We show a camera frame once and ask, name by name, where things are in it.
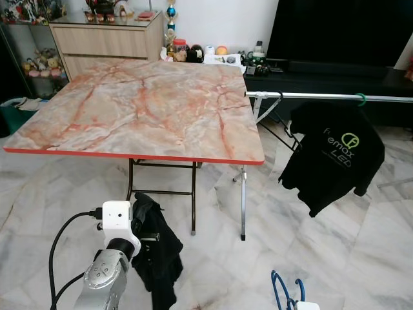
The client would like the plain black shirt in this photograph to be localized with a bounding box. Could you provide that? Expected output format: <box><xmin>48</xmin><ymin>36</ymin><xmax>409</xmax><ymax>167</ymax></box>
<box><xmin>132</xmin><ymin>192</ymin><xmax>185</xmax><ymax>310</ymax></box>

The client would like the blue plastic hanger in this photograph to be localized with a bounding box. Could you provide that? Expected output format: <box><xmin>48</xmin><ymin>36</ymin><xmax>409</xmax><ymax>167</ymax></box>
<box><xmin>270</xmin><ymin>269</ymin><xmax>306</xmax><ymax>310</ymax></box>

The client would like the marble pattern folding table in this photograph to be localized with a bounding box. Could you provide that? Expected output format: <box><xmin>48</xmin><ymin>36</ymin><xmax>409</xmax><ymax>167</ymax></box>
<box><xmin>3</xmin><ymin>59</ymin><xmax>267</xmax><ymax>242</ymax></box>

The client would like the green storage bin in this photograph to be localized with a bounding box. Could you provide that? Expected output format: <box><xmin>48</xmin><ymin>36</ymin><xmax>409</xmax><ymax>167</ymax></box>
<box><xmin>0</xmin><ymin>97</ymin><xmax>43</xmax><ymax>138</ymax></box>

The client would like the red lidded clear jar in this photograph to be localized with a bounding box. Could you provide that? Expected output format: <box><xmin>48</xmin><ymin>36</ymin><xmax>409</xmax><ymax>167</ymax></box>
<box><xmin>172</xmin><ymin>38</ymin><xmax>190</xmax><ymax>63</ymax></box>

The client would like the black white plush toy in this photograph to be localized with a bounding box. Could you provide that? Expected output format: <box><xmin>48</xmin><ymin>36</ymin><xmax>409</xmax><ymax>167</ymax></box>
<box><xmin>189</xmin><ymin>44</ymin><xmax>205</xmax><ymax>63</ymax></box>

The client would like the light wood sideboard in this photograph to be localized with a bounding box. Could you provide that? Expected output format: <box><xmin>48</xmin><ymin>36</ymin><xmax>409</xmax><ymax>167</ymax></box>
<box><xmin>50</xmin><ymin>11</ymin><xmax>166</xmax><ymax>79</ymax></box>

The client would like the stack of white papers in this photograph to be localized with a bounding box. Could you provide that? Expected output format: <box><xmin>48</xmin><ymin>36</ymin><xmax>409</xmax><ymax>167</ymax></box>
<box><xmin>203</xmin><ymin>54</ymin><xmax>247</xmax><ymax>68</ymax></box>

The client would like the black gold desk ornament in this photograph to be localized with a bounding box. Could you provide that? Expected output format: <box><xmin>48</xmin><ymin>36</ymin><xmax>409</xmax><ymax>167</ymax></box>
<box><xmin>248</xmin><ymin>55</ymin><xmax>268</xmax><ymax>75</ymax></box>

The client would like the blue gold trophy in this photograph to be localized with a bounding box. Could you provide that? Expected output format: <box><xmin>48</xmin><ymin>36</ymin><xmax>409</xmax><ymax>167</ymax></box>
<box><xmin>165</xmin><ymin>0</ymin><xmax>179</xmax><ymax>45</ymax></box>

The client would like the glass display shelf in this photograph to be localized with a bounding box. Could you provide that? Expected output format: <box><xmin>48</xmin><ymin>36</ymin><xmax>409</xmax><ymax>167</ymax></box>
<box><xmin>0</xmin><ymin>0</ymin><xmax>67</xmax><ymax>103</ymax></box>

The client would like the dark teapot ornament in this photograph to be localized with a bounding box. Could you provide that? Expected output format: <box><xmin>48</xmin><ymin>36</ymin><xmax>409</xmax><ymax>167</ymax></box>
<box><xmin>84</xmin><ymin>0</ymin><xmax>120</xmax><ymax>21</ymax></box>

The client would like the silver metal clothes rack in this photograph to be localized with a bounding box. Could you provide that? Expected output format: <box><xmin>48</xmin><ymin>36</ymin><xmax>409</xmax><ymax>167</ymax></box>
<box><xmin>237</xmin><ymin>90</ymin><xmax>413</xmax><ymax>242</ymax></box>

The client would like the black low television console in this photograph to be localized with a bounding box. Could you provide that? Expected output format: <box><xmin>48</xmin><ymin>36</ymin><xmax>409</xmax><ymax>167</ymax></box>
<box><xmin>243</xmin><ymin>61</ymin><xmax>413</xmax><ymax>129</ymax></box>

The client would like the black soundbar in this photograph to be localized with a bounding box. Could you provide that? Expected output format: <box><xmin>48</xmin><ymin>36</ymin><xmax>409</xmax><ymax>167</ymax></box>
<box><xmin>287</xmin><ymin>60</ymin><xmax>396</xmax><ymax>73</ymax></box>

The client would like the black flat television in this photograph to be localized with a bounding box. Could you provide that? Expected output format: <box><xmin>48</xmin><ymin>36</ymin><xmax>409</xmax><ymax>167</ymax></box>
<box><xmin>266</xmin><ymin>0</ymin><xmax>413</xmax><ymax>69</ymax></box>

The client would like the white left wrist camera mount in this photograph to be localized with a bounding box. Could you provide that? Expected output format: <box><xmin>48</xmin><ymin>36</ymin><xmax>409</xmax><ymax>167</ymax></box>
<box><xmin>101</xmin><ymin>200</ymin><xmax>142</xmax><ymax>260</ymax></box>

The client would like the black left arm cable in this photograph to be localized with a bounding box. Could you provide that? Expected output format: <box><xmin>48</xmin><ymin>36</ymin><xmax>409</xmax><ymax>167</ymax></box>
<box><xmin>48</xmin><ymin>209</ymin><xmax>105</xmax><ymax>310</ymax></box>

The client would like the black wire hanger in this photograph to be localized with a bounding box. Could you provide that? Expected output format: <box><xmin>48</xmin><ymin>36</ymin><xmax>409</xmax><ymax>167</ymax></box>
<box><xmin>267</xmin><ymin>97</ymin><xmax>305</xmax><ymax>154</ymax></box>

